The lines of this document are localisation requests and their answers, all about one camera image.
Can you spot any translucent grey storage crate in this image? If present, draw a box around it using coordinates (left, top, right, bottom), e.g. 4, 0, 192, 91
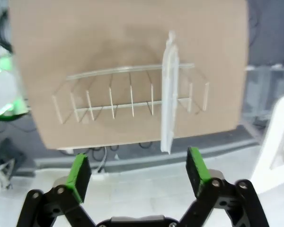
245, 62, 284, 114

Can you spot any white angular frame part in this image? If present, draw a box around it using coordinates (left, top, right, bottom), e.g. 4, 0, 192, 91
249, 93, 284, 194

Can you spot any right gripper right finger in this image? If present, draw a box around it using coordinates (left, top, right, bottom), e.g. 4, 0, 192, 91
177, 146, 270, 227

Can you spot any clear plastic container lid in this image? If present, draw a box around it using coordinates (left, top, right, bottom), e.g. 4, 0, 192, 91
160, 29, 180, 156

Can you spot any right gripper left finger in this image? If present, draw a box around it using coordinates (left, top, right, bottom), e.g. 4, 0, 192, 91
16, 153, 95, 227

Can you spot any metal wire rack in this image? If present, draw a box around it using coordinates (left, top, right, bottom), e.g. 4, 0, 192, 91
52, 62, 210, 125

